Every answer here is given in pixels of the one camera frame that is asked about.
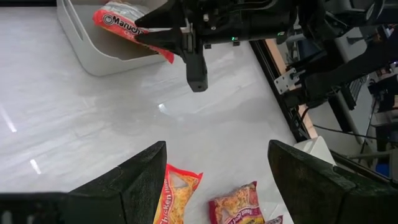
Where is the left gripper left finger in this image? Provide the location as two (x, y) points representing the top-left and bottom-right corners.
(68, 141), (168, 224)

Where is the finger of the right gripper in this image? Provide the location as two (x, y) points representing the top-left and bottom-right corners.
(134, 0), (189, 29)
(135, 29), (189, 55)

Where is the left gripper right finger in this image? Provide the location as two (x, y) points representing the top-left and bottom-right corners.
(267, 139), (357, 224)

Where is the orange chicken noodle pack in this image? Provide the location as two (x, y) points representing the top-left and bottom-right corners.
(92, 0), (175, 65)
(152, 164), (204, 224)

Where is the maroon beef noodle pack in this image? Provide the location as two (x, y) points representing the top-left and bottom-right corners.
(264, 214), (284, 224)
(208, 181), (266, 224)

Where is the light grey plastic bin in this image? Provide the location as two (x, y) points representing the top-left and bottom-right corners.
(56, 0), (171, 78)

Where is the small blue object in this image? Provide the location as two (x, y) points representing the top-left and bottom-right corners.
(374, 161), (392, 179)

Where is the black aluminium table frame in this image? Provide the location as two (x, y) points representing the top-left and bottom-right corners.
(250, 39), (398, 187)

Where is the silver metal bracket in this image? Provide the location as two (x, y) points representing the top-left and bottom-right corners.
(273, 67), (305, 95)

